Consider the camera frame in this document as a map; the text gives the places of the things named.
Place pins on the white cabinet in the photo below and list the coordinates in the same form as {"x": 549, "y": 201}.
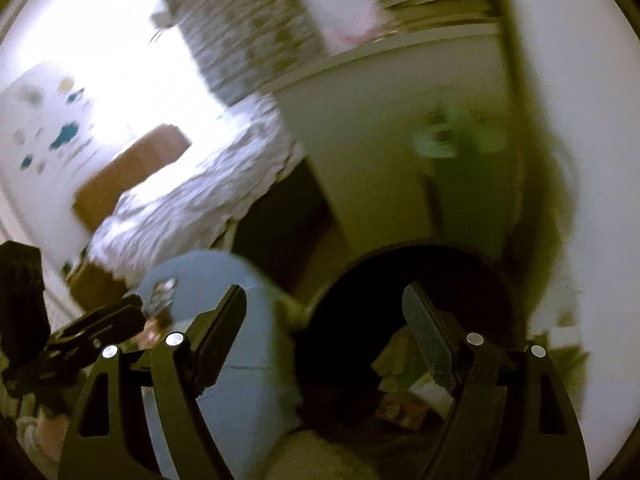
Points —
{"x": 375, "y": 160}

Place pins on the green snack packet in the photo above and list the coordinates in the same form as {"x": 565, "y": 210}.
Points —
{"x": 415, "y": 375}

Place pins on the white ruffled duvet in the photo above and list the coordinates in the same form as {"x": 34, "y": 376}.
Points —
{"x": 200, "y": 195}

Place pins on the blue tablecloth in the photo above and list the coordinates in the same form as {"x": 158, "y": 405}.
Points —
{"x": 250, "y": 360}

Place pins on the wooden nightstand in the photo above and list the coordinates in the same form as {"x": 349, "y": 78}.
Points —
{"x": 95, "y": 282}

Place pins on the cloud wall stickers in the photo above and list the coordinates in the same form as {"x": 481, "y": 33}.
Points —
{"x": 65, "y": 135}

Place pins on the red cartoon face carton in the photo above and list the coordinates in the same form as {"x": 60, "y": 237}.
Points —
{"x": 400, "y": 407}

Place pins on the brown padded headboard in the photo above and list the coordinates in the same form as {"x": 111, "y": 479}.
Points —
{"x": 130, "y": 175}

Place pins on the black round bin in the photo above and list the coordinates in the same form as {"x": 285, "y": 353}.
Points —
{"x": 350, "y": 310}

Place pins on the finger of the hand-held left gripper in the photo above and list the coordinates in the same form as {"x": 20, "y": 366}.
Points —
{"x": 100, "y": 322}

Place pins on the floral roman blind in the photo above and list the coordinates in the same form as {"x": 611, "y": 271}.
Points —
{"x": 245, "y": 25}

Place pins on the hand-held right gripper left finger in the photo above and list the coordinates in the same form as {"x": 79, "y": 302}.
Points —
{"x": 220, "y": 332}

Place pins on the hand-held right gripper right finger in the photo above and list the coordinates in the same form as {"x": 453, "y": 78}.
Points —
{"x": 430, "y": 345}

